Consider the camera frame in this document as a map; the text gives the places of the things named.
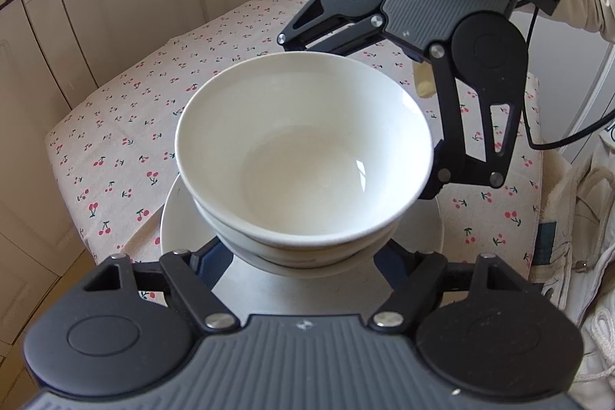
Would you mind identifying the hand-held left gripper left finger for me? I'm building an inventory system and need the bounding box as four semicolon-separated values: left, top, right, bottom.
84;237;241;336

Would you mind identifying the white plate fruit print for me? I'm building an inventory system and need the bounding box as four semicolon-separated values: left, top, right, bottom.
161;174;445;319

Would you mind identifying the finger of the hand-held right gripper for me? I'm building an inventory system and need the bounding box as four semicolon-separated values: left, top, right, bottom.
417;47;525;200
278;0;386;56

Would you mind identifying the cherry print tablecloth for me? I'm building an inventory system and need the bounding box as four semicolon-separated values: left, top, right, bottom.
45;0;546;300

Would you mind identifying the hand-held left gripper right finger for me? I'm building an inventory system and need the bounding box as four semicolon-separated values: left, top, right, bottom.
370;239;524;336

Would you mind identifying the person's white jacket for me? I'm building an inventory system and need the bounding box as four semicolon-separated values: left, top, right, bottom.
543;122;615;410

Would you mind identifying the black cable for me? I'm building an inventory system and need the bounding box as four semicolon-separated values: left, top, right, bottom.
509;0;615;151

